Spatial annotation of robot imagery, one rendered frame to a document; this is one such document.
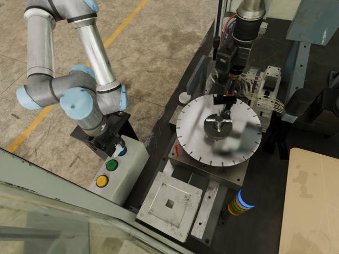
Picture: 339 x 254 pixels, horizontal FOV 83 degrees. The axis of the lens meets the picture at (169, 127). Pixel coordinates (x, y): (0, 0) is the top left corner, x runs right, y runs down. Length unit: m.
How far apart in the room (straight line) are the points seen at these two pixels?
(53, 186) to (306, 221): 0.87
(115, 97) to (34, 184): 0.65
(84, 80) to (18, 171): 0.36
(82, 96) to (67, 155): 1.60
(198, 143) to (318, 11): 0.51
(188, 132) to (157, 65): 1.79
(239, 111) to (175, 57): 1.81
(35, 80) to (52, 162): 1.54
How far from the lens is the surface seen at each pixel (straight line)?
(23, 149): 2.45
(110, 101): 0.94
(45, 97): 0.67
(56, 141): 2.27
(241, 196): 0.49
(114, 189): 0.80
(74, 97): 0.55
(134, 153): 0.82
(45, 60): 0.75
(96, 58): 0.91
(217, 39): 0.60
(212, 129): 0.77
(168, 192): 0.75
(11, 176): 0.33
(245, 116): 0.84
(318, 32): 0.73
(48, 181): 0.37
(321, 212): 1.01
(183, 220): 0.73
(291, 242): 0.94
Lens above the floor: 1.63
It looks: 59 degrees down
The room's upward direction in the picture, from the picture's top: 12 degrees counter-clockwise
